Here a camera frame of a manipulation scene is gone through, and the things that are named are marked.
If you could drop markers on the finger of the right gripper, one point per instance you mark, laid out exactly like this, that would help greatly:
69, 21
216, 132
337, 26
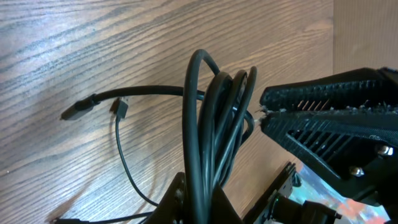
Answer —
363, 87
355, 154

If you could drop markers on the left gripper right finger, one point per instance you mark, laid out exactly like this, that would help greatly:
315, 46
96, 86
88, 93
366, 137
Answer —
222, 211

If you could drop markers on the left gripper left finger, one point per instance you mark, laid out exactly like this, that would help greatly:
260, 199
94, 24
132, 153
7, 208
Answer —
170, 208

